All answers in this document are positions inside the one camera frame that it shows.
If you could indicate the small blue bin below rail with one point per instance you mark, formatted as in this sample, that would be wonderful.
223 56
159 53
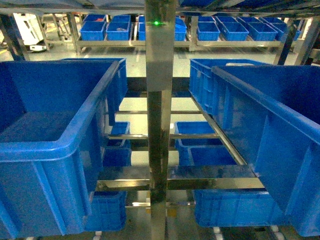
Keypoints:
200 151

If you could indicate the large blue bin right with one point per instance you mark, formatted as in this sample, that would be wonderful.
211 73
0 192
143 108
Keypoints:
271 114

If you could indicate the large blue bin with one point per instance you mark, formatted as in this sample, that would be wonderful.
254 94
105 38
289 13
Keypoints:
271 114
54 117

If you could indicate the blue bin bottom left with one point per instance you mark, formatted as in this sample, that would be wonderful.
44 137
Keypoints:
108 212

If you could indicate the blue bin bottom right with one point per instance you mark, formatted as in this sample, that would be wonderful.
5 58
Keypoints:
236 208

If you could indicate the steel vertical post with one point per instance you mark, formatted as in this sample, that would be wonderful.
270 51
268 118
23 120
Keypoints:
160 18

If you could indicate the steel shelf frame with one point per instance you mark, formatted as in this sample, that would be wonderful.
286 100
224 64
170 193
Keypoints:
175 178

